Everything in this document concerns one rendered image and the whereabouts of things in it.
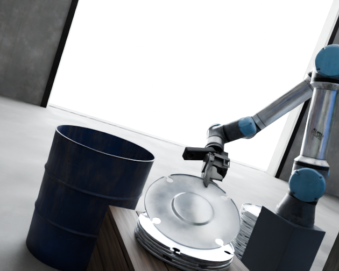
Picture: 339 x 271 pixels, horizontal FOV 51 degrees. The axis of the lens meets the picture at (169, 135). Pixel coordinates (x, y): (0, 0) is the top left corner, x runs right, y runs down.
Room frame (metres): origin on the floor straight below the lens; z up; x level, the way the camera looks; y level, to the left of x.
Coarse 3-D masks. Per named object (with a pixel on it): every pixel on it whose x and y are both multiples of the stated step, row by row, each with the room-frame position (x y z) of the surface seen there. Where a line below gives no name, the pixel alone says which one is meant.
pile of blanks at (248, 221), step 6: (240, 210) 2.04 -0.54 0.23; (246, 216) 1.95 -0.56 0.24; (252, 216) 1.92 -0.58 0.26; (246, 222) 1.94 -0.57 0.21; (252, 222) 1.93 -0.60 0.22; (240, 228) 1.96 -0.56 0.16; (246, 228) 1.92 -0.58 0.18; (252, 228) 1.90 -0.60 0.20; (240, 234) 1.95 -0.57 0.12; (246, 234) 1.91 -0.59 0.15; (234, 240) 1.97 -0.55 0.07; (240, 240) 1.95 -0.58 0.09; (246, 240) 1.90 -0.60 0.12; (234, 246) 1.95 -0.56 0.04; (240, 246) 1.92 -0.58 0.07; (234, 252) 1.94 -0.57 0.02; (240, 252) 1.91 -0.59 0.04; (240, 258) 1.92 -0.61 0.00
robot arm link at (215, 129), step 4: (212, 124) 1.41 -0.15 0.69; (216, 124) 1.40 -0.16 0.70; (220, 124) 1.41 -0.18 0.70; (208, 128) 1.41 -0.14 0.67; (212, 128) 1.38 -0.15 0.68; (216, 128) 1.36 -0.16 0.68; (220, 128) 1.35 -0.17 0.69; (208, 132) 1.37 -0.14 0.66; (212, 132) 1.35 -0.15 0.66; (216, 132) 1.35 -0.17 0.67; (220, 132) 1.34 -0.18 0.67; (208, 136) 1.34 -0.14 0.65; (212, 136) 1.32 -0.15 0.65; (216, 136) 1.32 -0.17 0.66; (220, 136) 1.33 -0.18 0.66; (224, 136) 1.34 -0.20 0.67; (224, 140) 1.34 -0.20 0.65
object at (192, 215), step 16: (176, 176) 1.12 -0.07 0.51; (192, 176) 1.14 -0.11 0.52; (160, 192) 1.03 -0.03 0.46; (176, 192) 1.05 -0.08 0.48; (192, 192) 1.07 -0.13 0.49; (208, 192) 1.09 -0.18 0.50; (224, 192) 1.11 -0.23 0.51; (160, 208) 0.98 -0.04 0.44; (176, 208) 0.98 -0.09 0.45; (192, 208) 1.00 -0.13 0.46; (208, 208) 1.02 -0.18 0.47; (224, 208) 1.04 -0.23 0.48; (160, 224) 0.92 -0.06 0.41; (176, 224) 0.94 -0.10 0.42; (192, 224) 0.95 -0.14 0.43; (208, 224) 0.97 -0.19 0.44; (224, 224) 0.99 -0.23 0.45; (240, 224) 0.99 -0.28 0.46; (176, 240) 0.89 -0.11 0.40; (192, 240) 0.90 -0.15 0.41; (208, 240) 0.92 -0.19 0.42; (224, 240) 0.93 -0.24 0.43
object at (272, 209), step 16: (272, 208) 1.41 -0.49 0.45; (256, 224) 1.39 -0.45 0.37; (272, 224) 1.32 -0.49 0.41; (288, 224) 1.26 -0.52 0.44; (256, 240) 1.36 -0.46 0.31; (272, 240) 1.30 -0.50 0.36; (288, 240) 1.24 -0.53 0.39; (304, 240) 1.28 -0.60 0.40; (320, 240) 1.32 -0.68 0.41; (256, 256) 1.34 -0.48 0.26; (272, 256) 1.28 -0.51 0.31; (288, 256) 1.26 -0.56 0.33; (304, 256) 1.30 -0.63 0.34
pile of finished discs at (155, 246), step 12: (144, 216) 1.03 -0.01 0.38; (144, 228) 0.92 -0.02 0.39; (144, 240) 0.91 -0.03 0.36; (156, 240) 0.87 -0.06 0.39; (168, 240) 0.90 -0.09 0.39; (216, 240) 1.02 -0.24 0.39; (156, 252) 0.86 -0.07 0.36; (168, 252) 0.85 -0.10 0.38; (180, 252) 0.84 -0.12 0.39; (192, 252) 0.88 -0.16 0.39; (204, 252) 0.91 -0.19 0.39; (216, 252) 0.93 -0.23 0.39; (228, 252) 0.98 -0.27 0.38; (180, 264) 0.84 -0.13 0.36; (192, 264) 0.84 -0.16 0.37; (204, 264) 0.85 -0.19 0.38; (216, 264) 0.87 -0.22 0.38; (228, 264) 0.91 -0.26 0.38
